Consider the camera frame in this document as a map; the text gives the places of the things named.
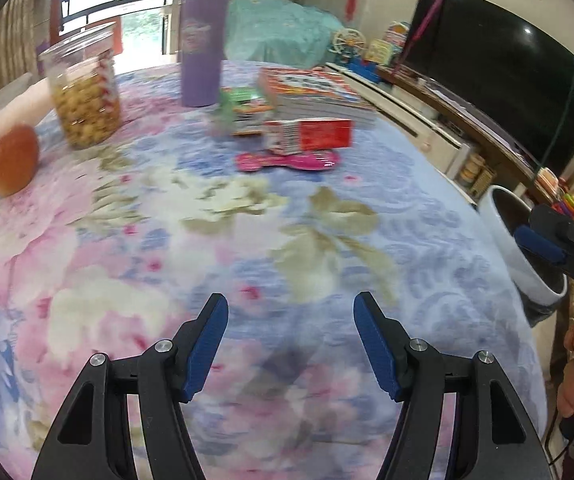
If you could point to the white television cabinet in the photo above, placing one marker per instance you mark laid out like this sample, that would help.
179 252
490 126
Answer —
417 115

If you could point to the colourful toy box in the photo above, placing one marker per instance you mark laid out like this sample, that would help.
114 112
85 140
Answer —
387 45

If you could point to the red white carton box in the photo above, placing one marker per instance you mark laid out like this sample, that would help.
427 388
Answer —
312 135

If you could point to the white waste bin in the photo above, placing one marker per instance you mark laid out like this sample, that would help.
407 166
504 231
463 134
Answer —
504 230

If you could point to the pink plastic toy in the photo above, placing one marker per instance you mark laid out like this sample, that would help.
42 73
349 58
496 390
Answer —
287 161

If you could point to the purple thermos bottle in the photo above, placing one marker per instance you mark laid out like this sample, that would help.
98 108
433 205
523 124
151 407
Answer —
199 45

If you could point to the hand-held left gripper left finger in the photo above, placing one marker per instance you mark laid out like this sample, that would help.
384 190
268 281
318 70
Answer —
204 347

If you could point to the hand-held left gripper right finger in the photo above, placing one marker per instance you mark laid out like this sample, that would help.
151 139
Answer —
377 345

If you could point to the pink stick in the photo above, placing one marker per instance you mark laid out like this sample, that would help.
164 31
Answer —
424 20

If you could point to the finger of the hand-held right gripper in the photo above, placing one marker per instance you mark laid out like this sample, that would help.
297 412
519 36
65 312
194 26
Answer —
539 246
552 217

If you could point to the stack of books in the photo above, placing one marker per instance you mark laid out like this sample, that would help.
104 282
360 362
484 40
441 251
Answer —
317 92

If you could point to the ferris wheel toy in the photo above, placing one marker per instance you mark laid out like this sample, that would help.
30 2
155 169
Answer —
348 44

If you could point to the colourful plastic toys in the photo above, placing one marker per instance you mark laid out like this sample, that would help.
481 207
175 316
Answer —
567 200

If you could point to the orange fruit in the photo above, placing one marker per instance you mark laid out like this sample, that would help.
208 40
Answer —
13 160

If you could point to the cream sofa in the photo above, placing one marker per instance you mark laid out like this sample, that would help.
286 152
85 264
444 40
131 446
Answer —
2 110

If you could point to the clear plastic snack jar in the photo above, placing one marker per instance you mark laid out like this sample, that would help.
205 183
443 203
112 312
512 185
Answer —
84 95

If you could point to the black television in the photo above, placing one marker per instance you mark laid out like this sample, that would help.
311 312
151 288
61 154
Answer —
497 70

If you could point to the blue toy base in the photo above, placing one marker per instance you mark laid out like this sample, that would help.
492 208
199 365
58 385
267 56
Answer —
364 70

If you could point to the teal furniture cover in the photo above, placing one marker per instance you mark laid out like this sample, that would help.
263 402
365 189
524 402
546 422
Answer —
277 27

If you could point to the green printed packet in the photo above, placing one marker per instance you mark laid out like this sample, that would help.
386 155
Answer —
239 105

